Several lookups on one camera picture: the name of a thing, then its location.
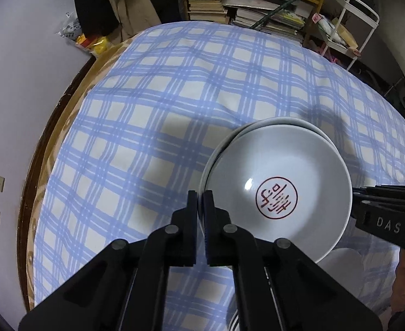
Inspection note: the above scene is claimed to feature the large red-rimmed bowl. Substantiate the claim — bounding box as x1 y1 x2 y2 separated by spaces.
205 124 352 262

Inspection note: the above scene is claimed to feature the small red-rimmed bowl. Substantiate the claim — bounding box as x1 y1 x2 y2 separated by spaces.
198 117 338 205

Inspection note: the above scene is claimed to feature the large white cherry plate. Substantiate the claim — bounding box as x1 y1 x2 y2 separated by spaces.
228 309 240 331

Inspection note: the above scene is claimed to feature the small white cherry plate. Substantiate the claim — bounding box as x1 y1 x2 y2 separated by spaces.
318 248 364 297

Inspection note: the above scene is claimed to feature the blue plaid tablecloth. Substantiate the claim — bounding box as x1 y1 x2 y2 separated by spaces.
32 21 405 331

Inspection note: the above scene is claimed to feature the white metal cart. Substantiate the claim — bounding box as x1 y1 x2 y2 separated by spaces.
318 0 380 71

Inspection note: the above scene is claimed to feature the stack of books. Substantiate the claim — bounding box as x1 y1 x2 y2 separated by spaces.
187 0 229 24

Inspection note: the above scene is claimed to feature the snack bags pile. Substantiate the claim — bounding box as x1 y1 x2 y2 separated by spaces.
57 12 111 58

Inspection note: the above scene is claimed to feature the wooden bookshelf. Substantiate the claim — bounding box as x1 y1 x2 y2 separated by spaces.
184 0 324 43

